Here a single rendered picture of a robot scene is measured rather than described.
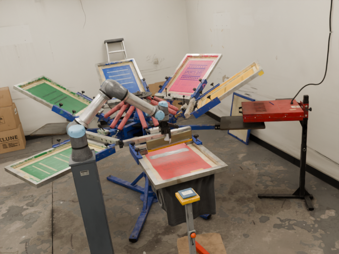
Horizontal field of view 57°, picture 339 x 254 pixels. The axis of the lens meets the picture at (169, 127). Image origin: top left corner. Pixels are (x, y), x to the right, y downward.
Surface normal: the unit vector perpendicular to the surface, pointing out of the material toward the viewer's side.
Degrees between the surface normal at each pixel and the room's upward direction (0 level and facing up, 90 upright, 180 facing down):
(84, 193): 90
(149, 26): 90
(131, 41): 90
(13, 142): 90
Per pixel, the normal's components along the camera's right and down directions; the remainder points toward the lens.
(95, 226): 0.24, 0.30
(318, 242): -0.10, -0.94
